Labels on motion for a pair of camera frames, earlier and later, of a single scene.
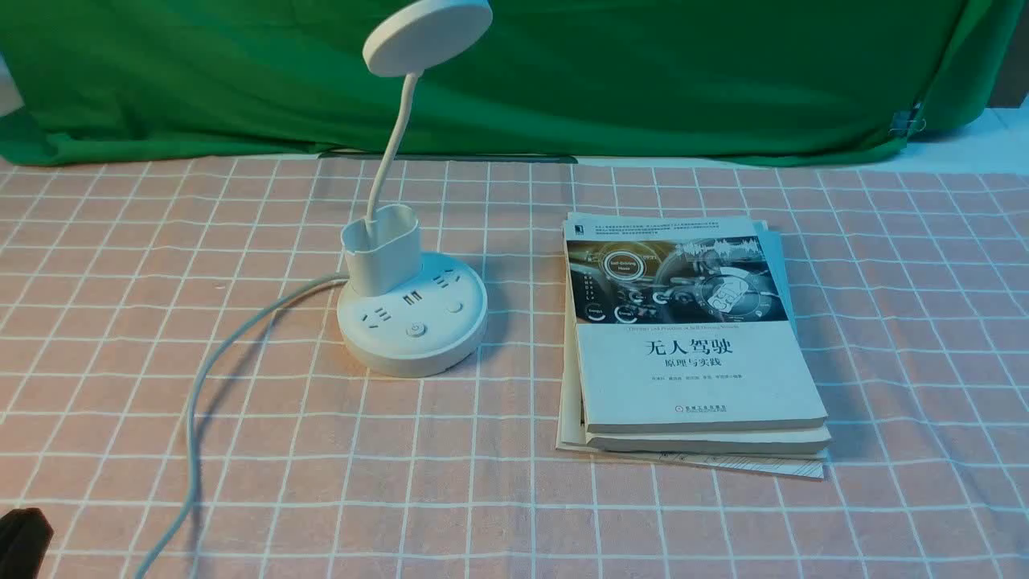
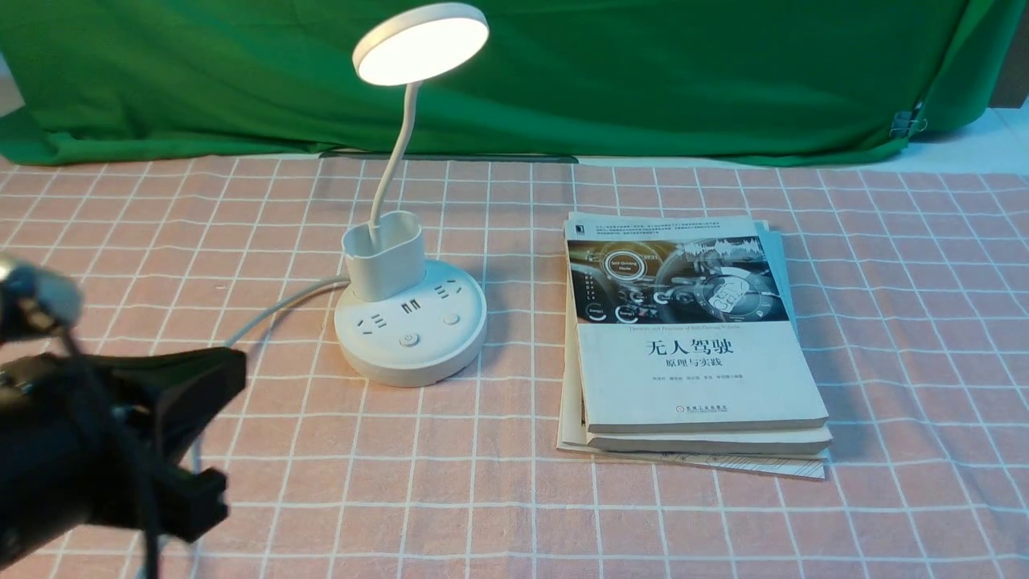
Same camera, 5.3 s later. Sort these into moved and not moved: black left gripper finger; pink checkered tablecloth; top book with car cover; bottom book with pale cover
Moved: black left gripper finger
Not moved: pink checkered tablecloth; top book with car cover; bottom book with pale cover
